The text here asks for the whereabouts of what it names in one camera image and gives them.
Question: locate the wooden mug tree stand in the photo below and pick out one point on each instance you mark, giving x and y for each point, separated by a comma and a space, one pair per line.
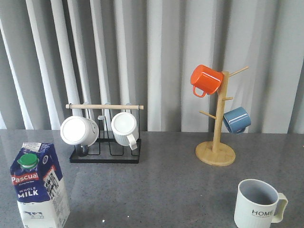
214, 152

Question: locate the cream HOME mug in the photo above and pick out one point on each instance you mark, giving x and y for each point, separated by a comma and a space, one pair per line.
258, 204

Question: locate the grey pleated curtain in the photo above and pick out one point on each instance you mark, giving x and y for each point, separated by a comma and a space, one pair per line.
55, 52

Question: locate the white ribbed mug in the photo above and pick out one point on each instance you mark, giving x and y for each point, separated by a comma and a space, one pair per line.
125, 129

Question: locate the orange enamel mug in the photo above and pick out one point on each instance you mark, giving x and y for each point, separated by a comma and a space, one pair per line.
205, 80

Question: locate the blue enamel mug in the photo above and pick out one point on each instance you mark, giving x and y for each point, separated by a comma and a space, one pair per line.
237, 120

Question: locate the Pascual whole milk carton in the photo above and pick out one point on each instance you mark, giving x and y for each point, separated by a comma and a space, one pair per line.
39, 185

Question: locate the black wire mug rack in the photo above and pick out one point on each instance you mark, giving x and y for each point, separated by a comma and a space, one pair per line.
106, 149

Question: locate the white smiley face mug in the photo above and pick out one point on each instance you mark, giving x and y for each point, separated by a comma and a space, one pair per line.
80, 132

